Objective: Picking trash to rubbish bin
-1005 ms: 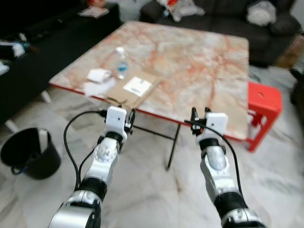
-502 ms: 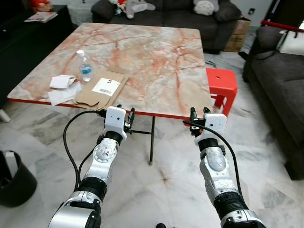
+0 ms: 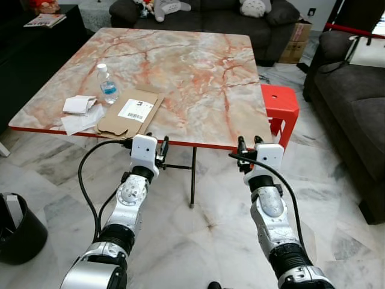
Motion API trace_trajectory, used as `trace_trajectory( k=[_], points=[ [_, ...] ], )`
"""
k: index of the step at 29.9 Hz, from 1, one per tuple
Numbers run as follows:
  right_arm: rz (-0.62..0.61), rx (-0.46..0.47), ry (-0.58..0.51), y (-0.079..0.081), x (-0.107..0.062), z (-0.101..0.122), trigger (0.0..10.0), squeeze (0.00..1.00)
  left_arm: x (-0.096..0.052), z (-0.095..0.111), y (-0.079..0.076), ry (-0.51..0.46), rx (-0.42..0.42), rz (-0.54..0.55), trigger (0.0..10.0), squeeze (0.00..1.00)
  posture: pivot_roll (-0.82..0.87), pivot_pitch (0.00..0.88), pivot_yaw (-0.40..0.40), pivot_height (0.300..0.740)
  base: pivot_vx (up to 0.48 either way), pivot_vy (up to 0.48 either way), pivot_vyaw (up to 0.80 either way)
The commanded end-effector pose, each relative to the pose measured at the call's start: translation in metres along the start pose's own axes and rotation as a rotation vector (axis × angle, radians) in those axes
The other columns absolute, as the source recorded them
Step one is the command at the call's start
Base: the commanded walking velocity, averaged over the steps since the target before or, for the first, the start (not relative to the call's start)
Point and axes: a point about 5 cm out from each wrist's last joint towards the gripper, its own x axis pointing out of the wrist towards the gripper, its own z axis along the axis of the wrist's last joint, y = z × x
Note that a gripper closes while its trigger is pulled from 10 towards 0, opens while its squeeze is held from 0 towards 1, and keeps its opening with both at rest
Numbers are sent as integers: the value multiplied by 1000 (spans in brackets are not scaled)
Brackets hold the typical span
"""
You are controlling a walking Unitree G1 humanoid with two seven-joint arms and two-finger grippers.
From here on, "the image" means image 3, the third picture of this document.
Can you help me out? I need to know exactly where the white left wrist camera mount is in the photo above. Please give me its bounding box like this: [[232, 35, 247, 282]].
[[131, 135, 159, 176]]

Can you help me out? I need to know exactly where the brown cardboard envelope with label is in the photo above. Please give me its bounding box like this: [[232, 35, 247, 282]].
[[96, 89, 165, 138]]

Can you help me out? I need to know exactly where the dark grey fabric sofa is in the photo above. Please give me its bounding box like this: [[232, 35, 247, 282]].
[[108, 0, 301, 66], [303, 30, 385, 225]]

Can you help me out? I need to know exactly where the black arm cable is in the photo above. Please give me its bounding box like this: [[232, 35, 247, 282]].
[[229, 154, 304, 253], [78, 138, 134, 238]]

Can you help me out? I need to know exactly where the grey and white plush toy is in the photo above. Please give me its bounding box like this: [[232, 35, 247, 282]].
[[239, 0, 271, 17]]

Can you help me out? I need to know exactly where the white crumpled paper sheet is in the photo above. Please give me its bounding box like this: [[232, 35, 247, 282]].
[[60, 104, 106, 135]]

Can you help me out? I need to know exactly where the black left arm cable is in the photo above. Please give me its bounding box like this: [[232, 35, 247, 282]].
[[78, 138, 134, 238]]

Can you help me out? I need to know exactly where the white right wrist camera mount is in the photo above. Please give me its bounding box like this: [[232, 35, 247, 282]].
[[256, 143, 285, 175]]

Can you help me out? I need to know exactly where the red bar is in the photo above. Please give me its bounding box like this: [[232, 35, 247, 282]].
[[325, 23, 385, 40]]

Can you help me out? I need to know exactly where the black plastic rubbish bin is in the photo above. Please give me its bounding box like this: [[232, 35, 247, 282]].
[[0, 193, 49, 266]]

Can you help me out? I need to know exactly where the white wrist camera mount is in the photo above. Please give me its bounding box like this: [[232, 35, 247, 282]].
[[131, 135, 159, 176], [256, 143, 285, 175]]

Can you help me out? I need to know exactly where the dark grey sofa cushion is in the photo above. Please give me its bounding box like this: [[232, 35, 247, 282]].
[[268, 0, 301, 26]]

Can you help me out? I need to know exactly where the red decorative item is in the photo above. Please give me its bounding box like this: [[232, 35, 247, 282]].
[[27, 0, 61, 15]]

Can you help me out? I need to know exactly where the brown cardboard box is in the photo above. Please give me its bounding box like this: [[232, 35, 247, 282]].
[[278, 21, 312, 64]]

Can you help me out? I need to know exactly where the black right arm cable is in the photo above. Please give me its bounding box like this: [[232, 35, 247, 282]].
[[229, 154, 304, 253]]

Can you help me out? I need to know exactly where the colourful magazine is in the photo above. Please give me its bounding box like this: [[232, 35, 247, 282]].
[[24, 13, 67, 28]]

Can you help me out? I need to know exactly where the white handbag with black strap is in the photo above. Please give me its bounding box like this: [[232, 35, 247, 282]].
[[346, 35, 385, 68]]

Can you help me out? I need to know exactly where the red plastic stool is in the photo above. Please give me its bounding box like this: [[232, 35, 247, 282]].
[[260, 84, 300, 150]]

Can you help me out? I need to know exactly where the clear plastic water bottle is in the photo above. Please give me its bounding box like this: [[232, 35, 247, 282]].
[[96, 63, 119, 105]]

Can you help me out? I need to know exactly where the black metal table leg frame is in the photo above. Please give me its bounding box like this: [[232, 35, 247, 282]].
[[162, 148, 199, 208]]

